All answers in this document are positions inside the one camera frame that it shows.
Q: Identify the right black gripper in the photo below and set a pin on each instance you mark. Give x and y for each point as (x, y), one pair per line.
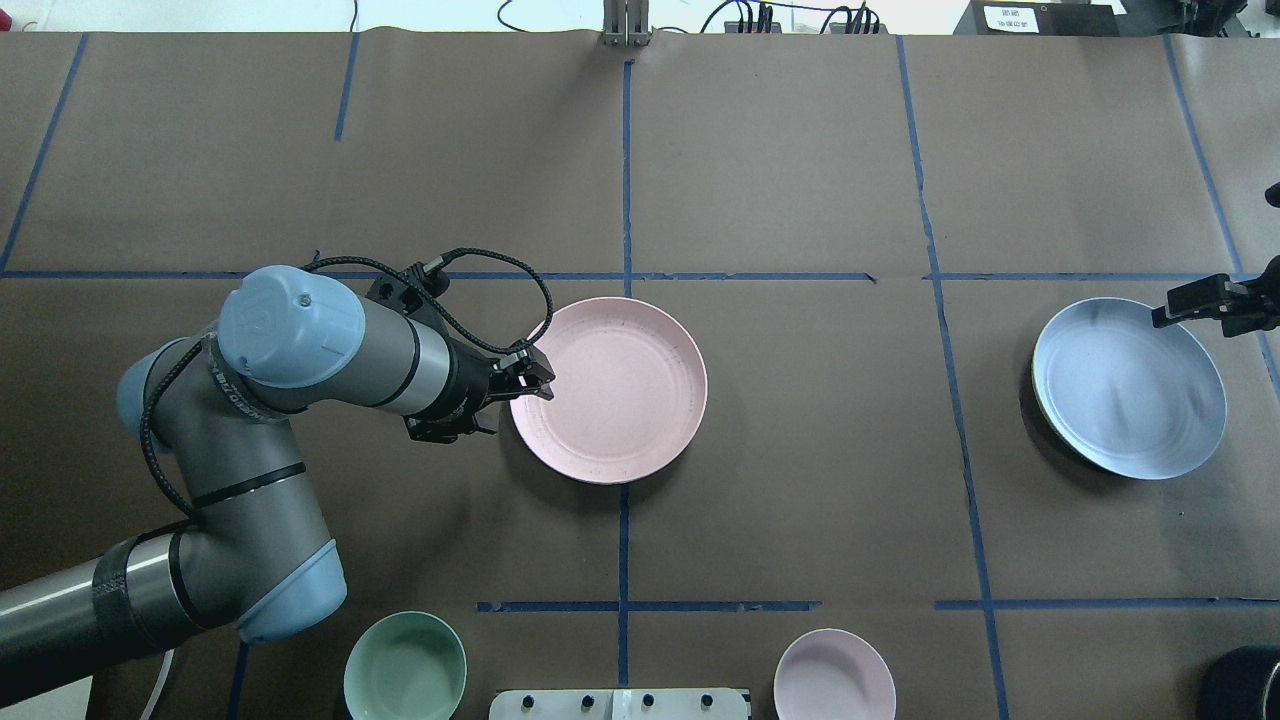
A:
(1262, 305)

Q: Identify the black box with label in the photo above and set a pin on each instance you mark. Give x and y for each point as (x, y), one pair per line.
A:
(1040, 18)

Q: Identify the blue plate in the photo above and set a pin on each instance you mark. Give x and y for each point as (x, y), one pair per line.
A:
(1141, 401)

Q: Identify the dark blue saucepan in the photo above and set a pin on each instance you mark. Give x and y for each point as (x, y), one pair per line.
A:
(1242, 684)

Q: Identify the aluminium frame post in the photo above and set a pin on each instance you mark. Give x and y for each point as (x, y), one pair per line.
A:
(626, 23)

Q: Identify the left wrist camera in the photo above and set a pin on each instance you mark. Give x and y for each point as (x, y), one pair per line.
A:
(409, 293)

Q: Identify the green bowl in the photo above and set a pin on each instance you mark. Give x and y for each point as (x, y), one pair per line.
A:
(408, 665)

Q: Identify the pink bowl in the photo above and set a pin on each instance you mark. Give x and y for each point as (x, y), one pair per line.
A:
(833, 674)

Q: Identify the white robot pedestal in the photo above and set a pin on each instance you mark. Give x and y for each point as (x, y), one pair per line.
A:
(623, 703)

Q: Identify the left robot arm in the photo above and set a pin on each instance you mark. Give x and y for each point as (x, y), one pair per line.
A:
(212, 415)

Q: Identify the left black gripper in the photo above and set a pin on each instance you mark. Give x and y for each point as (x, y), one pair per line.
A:
(468, 386)

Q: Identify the pink plate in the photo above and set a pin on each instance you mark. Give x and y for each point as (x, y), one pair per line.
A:
(630, 391)

